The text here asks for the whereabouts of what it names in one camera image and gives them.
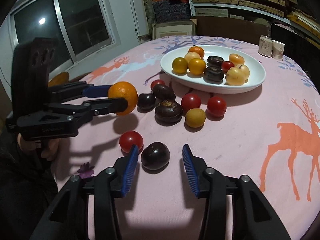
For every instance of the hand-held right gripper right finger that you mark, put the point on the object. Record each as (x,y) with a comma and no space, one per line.
(191,175)

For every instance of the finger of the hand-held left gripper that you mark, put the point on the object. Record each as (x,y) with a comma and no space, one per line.
(107,106)
(97,90)

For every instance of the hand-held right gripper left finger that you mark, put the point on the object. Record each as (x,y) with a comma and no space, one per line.
(130,172)

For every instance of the dark purple plum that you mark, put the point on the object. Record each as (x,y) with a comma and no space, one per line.
(155,155)
(146,101)

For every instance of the red cherry tomato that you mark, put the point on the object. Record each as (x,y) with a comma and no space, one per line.
(190,102)
(130,140)
(227,66)
(216,106)
(157,83)

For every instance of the small yellow fruit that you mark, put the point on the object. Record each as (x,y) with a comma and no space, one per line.
(195,118)

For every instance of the dark purple fruit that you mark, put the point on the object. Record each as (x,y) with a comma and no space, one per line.
(215,60)
(213,74)
(168,113)
(163,92)

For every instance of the yellow orange citrus fruit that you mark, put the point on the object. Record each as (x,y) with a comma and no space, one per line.
(197,66)
(179,65)

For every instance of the pale yellow fruit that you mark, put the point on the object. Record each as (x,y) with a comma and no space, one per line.
(191,56)
(235,77)
(246,71)

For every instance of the orange mandarin with stem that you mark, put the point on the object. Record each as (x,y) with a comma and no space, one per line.
(197,51)

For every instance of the white plate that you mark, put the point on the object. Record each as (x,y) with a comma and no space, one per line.
(255,72)

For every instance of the person's left hand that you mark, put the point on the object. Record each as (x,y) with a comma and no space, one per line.
(50,147)

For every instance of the wooden chair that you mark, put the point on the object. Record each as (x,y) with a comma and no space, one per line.
(58,78)

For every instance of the pink deer print tablecloth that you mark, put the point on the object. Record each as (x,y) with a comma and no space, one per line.
(237,142)

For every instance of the white framed window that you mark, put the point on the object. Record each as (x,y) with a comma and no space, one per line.
(75,17)

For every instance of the white leaning board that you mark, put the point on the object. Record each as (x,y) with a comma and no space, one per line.
(138,10)

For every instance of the cardboard box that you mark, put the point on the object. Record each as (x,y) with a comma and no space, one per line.
(172,31)

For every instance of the blue patterned box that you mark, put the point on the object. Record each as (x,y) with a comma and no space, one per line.
(180,9)
(162,12)

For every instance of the white metal shelf rack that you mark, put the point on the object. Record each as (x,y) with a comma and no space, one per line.
(192,7)

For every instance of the brown wooden board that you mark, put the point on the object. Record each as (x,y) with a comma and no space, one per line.
(232,27)

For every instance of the beverage can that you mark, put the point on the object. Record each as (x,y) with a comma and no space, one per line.
(265,45)

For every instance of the paper cup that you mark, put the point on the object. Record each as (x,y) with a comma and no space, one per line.
(278,50)

